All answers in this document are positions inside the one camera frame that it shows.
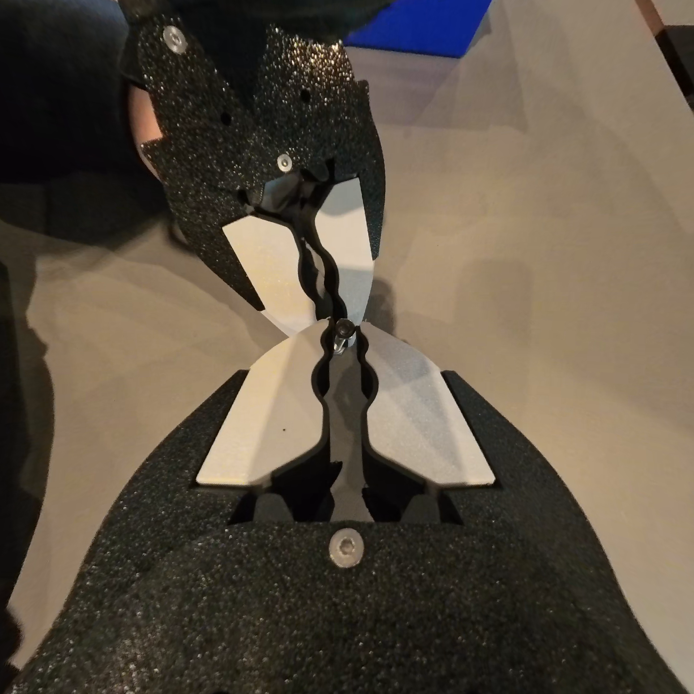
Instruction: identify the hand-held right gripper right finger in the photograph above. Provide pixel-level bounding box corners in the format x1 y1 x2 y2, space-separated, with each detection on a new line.
355 322 498 497

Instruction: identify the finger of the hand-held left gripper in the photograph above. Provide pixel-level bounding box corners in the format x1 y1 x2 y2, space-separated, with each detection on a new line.
221 214 334 337
309 176 377 324

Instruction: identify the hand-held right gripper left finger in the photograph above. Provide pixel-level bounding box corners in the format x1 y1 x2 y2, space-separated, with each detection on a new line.
194 320 333 497

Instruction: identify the person's left forearm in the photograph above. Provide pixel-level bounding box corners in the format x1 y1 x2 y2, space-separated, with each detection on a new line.
0 0 142 185

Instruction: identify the person's left hand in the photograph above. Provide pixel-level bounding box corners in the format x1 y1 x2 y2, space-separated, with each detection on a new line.
129 86 164 169

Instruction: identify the blue plastic bin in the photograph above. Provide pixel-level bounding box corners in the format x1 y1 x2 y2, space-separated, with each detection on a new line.
347 0 495 59

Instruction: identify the black table cable flap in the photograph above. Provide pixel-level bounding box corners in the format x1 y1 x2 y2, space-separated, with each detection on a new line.
659 24 694 112

